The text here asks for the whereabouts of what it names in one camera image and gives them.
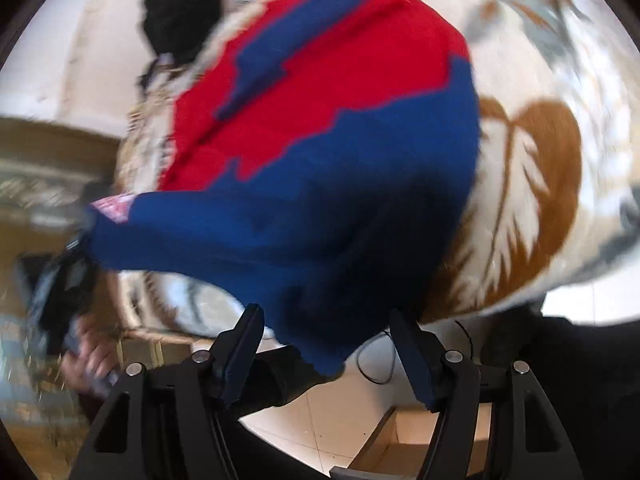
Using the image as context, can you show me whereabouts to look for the person's left hand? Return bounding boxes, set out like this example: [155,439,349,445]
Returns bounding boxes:
[61,314,119,398]

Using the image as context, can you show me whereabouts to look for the black garment pile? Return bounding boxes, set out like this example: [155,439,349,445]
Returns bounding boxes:
[142,0,222,66]

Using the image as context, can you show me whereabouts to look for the black cable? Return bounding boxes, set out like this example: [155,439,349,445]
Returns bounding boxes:
[354,320,474,387]

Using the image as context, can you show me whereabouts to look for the wooden glass wardrobe door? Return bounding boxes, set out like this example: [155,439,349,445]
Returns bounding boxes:
[1,117,118,479]

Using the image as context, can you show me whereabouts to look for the cardboard box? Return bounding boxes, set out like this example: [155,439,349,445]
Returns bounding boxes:
[328,404,494,480]

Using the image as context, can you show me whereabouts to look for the leaf pattern cream blanket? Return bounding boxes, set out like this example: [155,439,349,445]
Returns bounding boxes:
[116,0,639,337]

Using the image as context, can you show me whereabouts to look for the red and blue knit sweater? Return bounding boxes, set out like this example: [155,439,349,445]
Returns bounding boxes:
[87,0,480,375]

